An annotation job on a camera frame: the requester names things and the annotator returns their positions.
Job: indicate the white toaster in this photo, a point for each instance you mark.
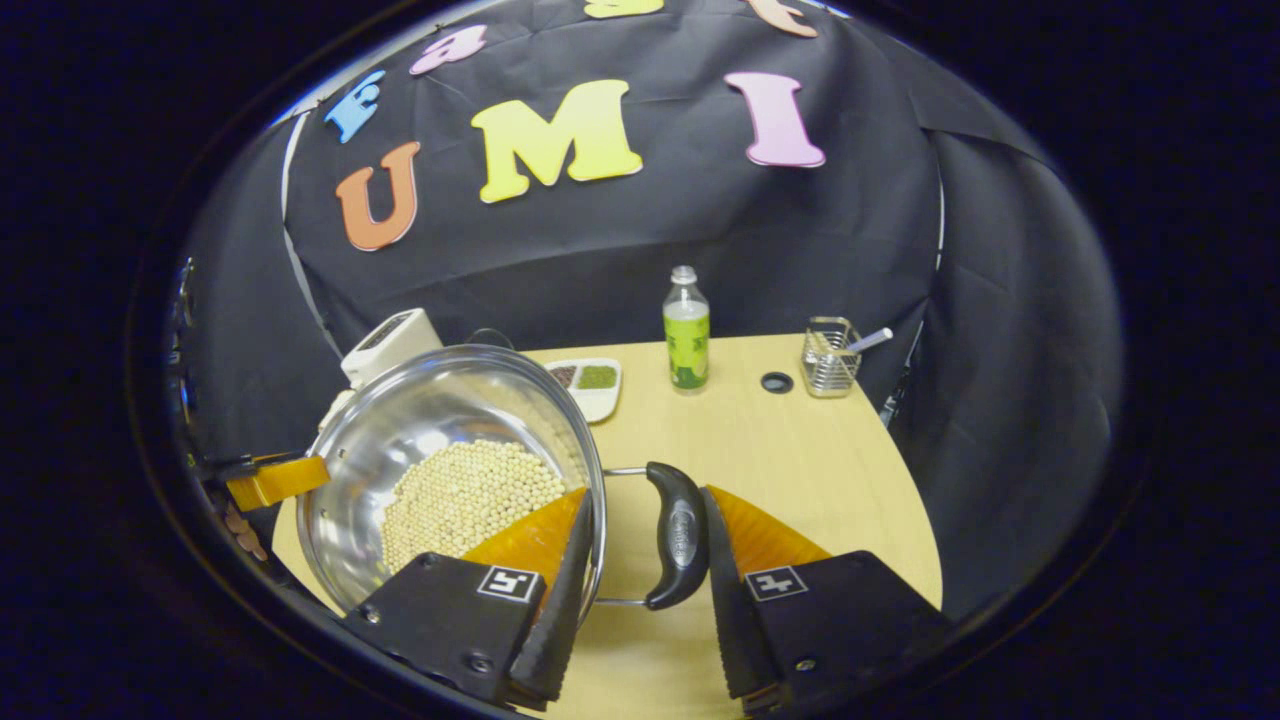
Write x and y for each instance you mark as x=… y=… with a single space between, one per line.
x=385 y=345

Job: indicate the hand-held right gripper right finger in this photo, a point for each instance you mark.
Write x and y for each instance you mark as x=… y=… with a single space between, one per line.
x=728 y=610

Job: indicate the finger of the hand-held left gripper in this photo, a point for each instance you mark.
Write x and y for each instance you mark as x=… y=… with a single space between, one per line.
x=280 y=480

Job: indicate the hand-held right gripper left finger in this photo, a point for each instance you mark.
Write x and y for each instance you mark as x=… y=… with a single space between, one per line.
x=570 y=600

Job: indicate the white divided spice dish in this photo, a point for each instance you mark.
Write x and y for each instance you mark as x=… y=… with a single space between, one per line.
x=595 y=390

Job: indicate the green label clear bottle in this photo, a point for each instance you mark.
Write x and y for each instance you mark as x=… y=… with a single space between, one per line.
x=686 y=340

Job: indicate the small black round cap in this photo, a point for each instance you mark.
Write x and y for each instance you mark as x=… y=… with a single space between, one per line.
x=777 y=382

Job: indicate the black backdrop cloth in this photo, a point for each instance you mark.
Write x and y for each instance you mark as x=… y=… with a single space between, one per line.
x=800 y=230

